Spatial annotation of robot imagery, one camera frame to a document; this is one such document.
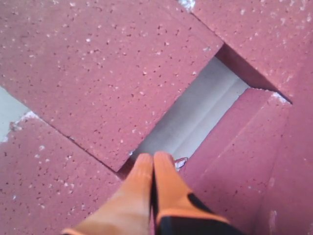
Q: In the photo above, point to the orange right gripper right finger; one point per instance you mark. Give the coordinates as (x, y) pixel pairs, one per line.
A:
(175, 212)

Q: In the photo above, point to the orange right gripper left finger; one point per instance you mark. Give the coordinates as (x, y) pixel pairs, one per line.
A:
(128, 210)

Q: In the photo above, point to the red brick with white chip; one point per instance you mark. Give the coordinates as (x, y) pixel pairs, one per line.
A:
(265, 41)

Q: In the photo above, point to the red brick under tilted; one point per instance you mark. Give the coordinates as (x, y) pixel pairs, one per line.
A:
(229, 172)

